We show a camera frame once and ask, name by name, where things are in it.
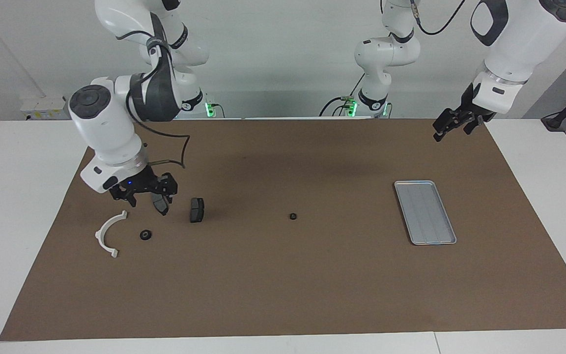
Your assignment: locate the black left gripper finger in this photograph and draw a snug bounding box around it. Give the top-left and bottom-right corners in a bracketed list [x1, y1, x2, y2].
[463, 116, 485, 136]
[432, 109, 463, 143]

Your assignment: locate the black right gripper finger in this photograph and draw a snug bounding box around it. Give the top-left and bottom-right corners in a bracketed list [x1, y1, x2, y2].
[159, 172, 178, 204]
[110, 188, 139, 207]

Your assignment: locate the silver metal tray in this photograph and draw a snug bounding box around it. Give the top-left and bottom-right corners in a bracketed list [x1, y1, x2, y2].
[394, 180, 458, 246]

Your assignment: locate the curved dark grey brake pad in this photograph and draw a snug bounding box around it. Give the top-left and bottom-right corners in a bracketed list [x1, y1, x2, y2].
[151, 193, 170, 216]

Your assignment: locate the rectangular dark grey brake pad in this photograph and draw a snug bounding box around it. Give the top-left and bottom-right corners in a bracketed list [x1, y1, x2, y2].
[190, 197, 206, 224]

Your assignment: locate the white power strip box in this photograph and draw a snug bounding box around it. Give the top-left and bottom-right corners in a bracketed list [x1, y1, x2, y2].
[20, 96, 73, 121]

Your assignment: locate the brown table mat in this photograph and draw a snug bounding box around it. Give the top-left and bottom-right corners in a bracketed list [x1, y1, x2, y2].
[0, 117, 566, 342]

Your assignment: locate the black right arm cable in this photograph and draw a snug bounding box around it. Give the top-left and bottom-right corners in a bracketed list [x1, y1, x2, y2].
[126, 29, 190, 170]

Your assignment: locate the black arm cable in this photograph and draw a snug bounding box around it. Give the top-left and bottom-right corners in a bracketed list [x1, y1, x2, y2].
[408, 0, 466, 36]
[126, 29, 190, 170]

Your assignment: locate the white semicircular bracket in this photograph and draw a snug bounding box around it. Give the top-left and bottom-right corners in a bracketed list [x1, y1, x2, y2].
[95, 210, 129, 259]

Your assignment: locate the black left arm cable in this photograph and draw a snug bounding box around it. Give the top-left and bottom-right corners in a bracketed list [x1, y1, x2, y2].
[408, 0, 466, 36]

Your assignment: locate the black left base cable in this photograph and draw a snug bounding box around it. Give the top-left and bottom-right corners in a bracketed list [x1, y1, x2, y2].
[319, 74, 366, 118]

